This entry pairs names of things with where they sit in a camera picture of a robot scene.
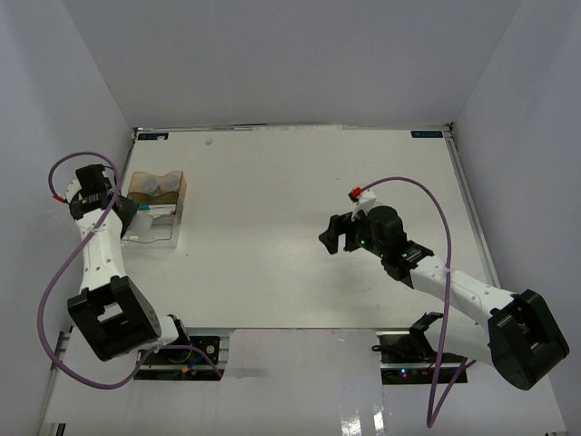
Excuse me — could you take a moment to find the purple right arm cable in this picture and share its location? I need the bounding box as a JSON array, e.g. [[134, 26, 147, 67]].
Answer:
[[360, 176, 478, 429]]

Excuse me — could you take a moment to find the blue capped white marker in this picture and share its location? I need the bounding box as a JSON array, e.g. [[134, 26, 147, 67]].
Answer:
[[139, 204, 176, 211]]

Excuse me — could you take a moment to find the aluminium rail edge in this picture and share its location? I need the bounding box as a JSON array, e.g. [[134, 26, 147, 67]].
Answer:
[[50, 331, 72, 375], [443, 122, 500, 286]]

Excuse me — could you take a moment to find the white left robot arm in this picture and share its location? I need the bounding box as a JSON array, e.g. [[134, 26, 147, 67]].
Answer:
[[65, 164, 192, 362]]

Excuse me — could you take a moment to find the black label corner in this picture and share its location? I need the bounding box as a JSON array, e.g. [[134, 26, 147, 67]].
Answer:
[[410, 130, 443, 139], [137, 133, 169, 141]]

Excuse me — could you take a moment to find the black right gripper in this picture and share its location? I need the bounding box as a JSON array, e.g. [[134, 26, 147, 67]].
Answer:
[[319, 204, 387, 259]]

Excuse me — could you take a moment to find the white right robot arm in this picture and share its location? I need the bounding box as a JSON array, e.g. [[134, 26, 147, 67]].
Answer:
[[319, 205, 570, 391]]

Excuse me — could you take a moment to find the aluminium rail right edge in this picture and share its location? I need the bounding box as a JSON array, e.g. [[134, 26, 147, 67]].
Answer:
[[443, 122, 500, 286]]

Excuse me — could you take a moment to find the clear jar of paper clips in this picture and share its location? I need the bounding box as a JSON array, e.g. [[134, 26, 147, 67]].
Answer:
[[163, 177, 181, 192]]

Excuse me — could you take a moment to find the clear brown organizer container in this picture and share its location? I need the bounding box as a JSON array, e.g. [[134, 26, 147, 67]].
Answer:
[[123, 171, 187, 250]]

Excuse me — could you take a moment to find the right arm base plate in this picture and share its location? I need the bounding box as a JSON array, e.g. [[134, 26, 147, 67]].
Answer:
[[371, 331, 468, 385]]

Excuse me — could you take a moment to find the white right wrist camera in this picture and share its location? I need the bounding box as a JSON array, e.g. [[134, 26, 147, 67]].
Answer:
[[349, 187, 377, 222]]

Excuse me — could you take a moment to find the aluminium rail left edge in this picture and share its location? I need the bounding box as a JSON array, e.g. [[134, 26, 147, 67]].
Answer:
[[50, 331, 72, 375]]

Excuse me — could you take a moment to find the black label right corner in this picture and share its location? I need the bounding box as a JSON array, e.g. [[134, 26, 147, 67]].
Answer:
[[410, 130, 443, 139]]

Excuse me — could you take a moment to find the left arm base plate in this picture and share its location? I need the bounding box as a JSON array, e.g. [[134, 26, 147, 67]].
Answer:
[[133, 334, 229, 382]]

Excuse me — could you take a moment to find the black label left corner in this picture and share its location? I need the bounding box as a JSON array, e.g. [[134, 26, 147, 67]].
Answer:
[[137, 133, 169, 141]]

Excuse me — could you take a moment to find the large white tape roll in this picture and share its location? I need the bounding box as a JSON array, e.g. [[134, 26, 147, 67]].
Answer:
[[127, 211, 153, 234]]

